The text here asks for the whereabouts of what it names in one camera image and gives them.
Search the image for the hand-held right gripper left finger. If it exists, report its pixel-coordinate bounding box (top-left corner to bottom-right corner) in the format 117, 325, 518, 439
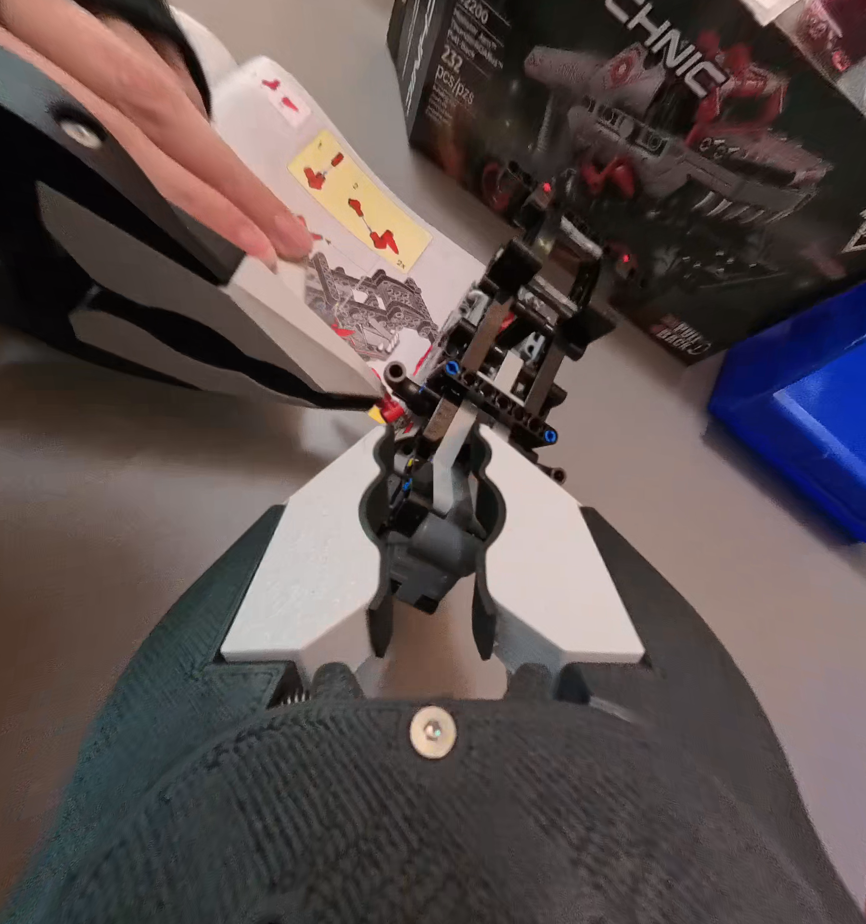
220, 426, 399, 672

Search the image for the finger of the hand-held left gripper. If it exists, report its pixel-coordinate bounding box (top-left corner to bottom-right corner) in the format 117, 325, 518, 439
71, 289, 381, 410
36, 182, 383, 398

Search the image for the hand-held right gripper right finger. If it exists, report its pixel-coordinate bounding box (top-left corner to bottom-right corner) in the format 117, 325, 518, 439
471, 427, 647, 672

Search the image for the toy vehicle model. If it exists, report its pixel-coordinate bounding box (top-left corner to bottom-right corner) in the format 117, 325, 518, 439
364, 173, 622, 615

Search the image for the grey desk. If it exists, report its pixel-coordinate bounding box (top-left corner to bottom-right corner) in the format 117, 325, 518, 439
0, 0, 866, 924

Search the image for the person's left hand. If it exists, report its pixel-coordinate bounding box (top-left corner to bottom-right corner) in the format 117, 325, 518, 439
0, 0, 313, 271

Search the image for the instruction booklet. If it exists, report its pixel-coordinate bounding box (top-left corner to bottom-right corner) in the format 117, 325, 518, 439
173, 7, 481, 371

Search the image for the blue plastic bin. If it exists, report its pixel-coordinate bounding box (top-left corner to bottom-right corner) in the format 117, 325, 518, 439
707, 270, 866, 550

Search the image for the dark toy set box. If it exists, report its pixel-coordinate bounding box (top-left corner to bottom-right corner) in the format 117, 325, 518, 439
386, 0, 866, 367

